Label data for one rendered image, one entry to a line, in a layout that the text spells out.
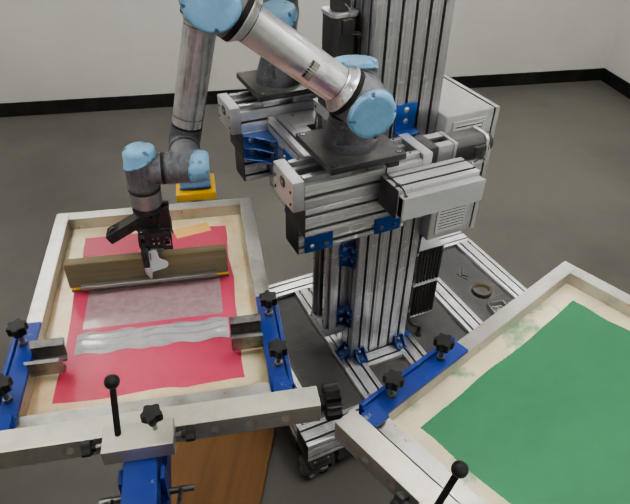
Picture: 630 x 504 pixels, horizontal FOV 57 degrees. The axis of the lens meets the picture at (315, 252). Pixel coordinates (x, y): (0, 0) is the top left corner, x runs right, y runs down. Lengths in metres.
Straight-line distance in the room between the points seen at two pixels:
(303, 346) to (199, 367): 1.09
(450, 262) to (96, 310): 1.84
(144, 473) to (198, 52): 0.88
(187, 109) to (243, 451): 1.38
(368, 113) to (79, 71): 3.87
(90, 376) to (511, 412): 0.93
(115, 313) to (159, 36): 3.53
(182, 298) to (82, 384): 0.33
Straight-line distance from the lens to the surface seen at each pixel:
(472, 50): 5.44
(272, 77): 1.94
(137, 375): 1.40
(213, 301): 1.53
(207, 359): 1.39
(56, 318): 1.59
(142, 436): 1.13
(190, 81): 1.43
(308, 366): 2.35
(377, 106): 1.34
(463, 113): 1.90
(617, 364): 1.55
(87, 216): 1.87
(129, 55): 4.93
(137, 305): 1.56
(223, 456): 2.36
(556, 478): 1.29
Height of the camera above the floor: 1.98
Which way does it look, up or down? 37 degrees down
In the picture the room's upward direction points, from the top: 1 degrees clockwise
